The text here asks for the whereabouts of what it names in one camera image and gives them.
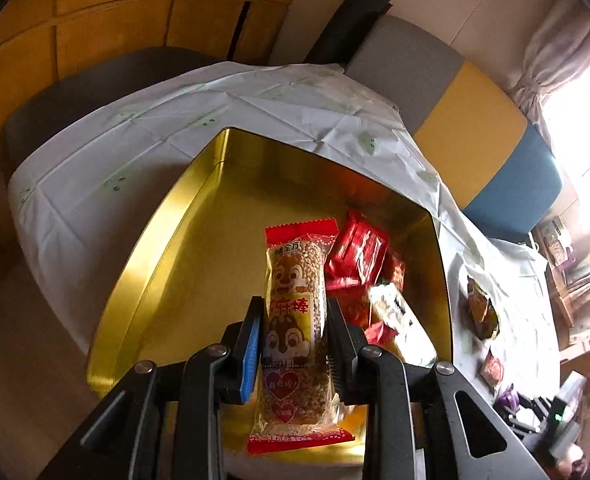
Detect white curtain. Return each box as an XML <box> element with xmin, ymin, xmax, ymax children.
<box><xmin>504</xmin><ymin>0</ymin><xmax>590</xmax><ymax>128</ymax></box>

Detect clear cracker packet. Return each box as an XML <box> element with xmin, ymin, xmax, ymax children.
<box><xmin>366</xmin><ymin>282</ymin><xmax>438</xmax><ymax>367</ymax></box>

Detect purple snack packet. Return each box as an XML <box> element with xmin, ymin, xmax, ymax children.
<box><xmin>495</xmin><ymin>386</ymin><xmax>522</xmax><ymax>412</ymax></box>

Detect white printed tablecloth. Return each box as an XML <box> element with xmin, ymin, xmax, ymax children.
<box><xmin>7</xmin><ymin>60</ymin><xmax>562</xmax><ymax>413</ymax></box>

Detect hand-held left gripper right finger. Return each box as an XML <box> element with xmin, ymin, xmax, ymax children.
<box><xmin>326</xmin><ymin>298</ymin><xmax>548</xmax><ymax>480</ymax></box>

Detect grey yellow blue sofa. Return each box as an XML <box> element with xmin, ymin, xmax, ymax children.
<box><xmin>275</xmin><ymin>0</ymin><xmax>566</xmax><ymax>242</ymax></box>

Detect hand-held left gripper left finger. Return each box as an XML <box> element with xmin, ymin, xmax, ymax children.
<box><xmin>40</xmin><ymin>296</ymin><xmax>266</xmax><ymax>480</ymax></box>

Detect gold tin tray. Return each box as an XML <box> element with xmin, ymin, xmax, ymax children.
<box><xmin>86</xmin><ymin>127</ymin><xmax>454</xmax><ymax>466</ymax></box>

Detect small red square snack packet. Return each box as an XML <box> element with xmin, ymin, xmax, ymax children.
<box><xmin>479</xmin><ymin>351</ymin><xmax>506</xmax><ymax>387</ymax></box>

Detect yellow snack packet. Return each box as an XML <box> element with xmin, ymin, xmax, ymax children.
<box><xmin>466</xmin><ymin>276</ymin><xmax>500</xmax><ymax>342</ymax></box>

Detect wooden side cabinet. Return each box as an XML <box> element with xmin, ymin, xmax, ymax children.
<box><xmin>529</xmin><ymin>214</ymin><xmax>590</xmax><ymax>378</ymax></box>

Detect grain bar packet red ends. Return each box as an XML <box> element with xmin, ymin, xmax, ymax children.
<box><xmin>247</xmin><ymin>217</ymin><xmax>356</xmax><ymax>456</ymax></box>

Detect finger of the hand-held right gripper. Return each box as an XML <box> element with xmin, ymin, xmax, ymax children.
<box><xmin>502</xmin><ymin>394</ymin><xmax>548</xmax><ymax>435</ymax></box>

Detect large glossy red snack packet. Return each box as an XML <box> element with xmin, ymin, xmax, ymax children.
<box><xmin>324</xmin><ymin>210</ymin><xmax>392</xmax><ymax>292</ymax></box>

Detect black rolled mat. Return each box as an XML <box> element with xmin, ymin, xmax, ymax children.
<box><xmin>305</xmin><ymin>0</ymin><xmax>394</xmax><ymax>67</ymax></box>

